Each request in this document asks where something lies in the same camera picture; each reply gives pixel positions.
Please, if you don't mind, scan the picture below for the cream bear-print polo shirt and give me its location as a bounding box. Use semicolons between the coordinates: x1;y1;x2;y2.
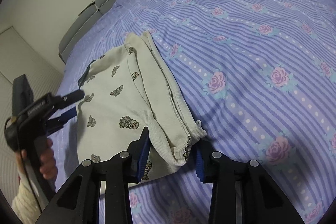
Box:
76;32;207;182

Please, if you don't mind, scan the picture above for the cream knit sleeve forearm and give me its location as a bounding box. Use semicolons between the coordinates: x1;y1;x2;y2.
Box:
11;182;41;224

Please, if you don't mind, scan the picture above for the left hand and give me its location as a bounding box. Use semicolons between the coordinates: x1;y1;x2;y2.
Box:
15;138;58;180

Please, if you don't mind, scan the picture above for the white louvered wardrobe door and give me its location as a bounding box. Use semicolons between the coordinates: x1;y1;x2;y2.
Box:
0;25;66;196

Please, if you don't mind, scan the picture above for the purple floral striped bedspread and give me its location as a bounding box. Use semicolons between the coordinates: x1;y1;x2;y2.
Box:
58;0;335;223

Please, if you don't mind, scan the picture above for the grey upholstered headboard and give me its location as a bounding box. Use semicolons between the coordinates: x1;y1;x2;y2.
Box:
59;0;116;63

